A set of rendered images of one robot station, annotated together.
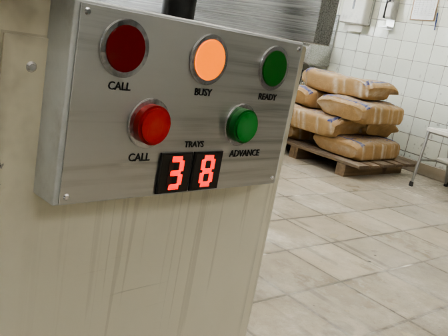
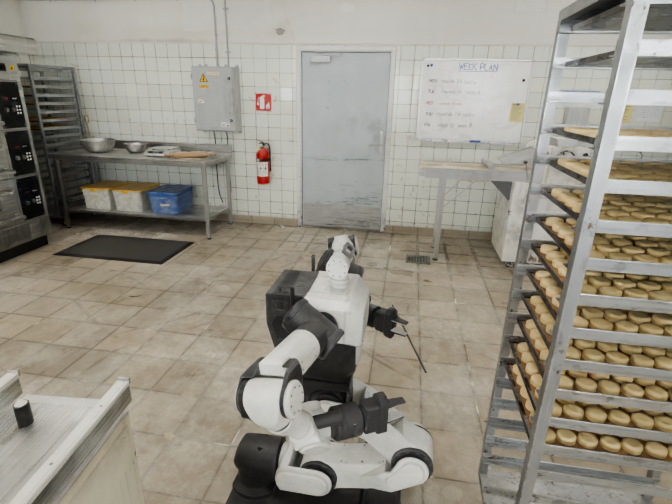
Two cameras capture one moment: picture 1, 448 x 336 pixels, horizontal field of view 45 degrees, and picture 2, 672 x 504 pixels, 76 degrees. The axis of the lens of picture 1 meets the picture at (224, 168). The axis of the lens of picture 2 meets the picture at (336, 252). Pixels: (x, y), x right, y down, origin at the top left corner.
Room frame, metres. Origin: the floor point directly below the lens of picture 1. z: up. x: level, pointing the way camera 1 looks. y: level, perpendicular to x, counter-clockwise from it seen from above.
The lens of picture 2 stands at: (0.49, 1.15, 1.58)
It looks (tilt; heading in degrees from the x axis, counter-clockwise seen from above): 20 degrees down; 231
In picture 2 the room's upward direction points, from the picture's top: 1 degrees clockwise
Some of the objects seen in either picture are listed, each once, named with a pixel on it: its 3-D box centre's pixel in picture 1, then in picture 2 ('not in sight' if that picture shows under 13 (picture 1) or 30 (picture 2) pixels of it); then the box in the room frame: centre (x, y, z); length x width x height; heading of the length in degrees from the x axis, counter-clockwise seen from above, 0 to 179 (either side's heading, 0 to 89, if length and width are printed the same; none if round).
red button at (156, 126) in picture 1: (149, 123); not in sight; (0.40, 0.06, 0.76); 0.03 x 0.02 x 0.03; 137
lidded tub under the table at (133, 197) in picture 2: not in sight; (137, 196); (-0.87, -4.38, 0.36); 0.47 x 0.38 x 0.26; 42
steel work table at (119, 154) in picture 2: not in sight; (147, 186); (-0.97, -4.27, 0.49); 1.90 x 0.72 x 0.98; 132
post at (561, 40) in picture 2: not in sight; (516, 288); (-0.85, 0.49, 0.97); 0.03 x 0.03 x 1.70; 41
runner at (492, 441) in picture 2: not in sight; (574, 453); (-1.03, 0.74, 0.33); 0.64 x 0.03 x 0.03; 131
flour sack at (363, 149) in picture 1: (359, 145); not in sight; (4.27, -1.02, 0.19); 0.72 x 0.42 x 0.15; 136
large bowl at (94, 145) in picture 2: not in sight; (98, 145); (-0.59, -4.66, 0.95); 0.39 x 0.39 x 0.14
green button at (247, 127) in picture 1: (241, 125); not in sight; (0.47, -0.01, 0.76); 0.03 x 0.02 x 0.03; 137
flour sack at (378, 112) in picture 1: (363, 109); not in sight; (4.27, -0.98, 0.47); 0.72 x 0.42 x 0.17; 137
